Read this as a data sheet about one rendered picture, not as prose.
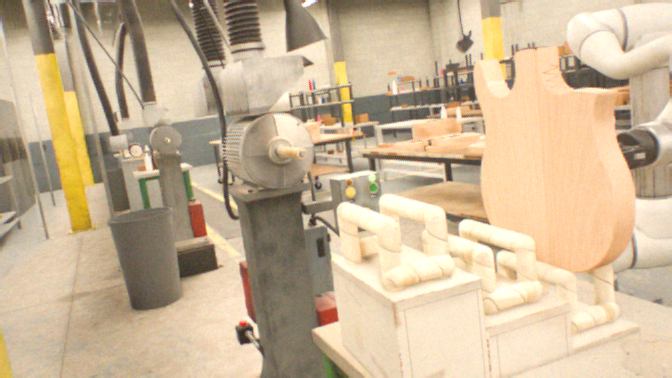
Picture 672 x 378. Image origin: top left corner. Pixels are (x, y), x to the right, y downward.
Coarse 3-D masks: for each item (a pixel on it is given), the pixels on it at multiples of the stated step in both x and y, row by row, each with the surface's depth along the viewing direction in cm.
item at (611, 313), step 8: (600, 304) 96; (608, 304) 96; (584, 312) 94; (592, 312) 94; (600, 312) 94; (608, 312) 95; (616, 312) 95; (576, 320) 93; (584, 320) 93; (592, 320) 94; (600, 320) 94; (608, 320) 95; (576, 328) 93; (584, 328) 93
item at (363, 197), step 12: (336, 180) 192; (360, 180) 193; (336, 192) 194; (360, 192) 193; (372, 192) 195; (336, 204) 196; (360, 204) 194; (372, 204) 195; (336, 216) 198; (336, 228) 200; (360, 228) 195
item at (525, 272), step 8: (520, 248) 89; (528, 248) 89; (520, 256) 89; (528, 256) 89; (520, 264) 90; (528, 264) 89; (520, 272) 90; (528, 272) 89; (536, 272) 90; (520, 280) 90; (528, 280) 90; (536, 280) 90
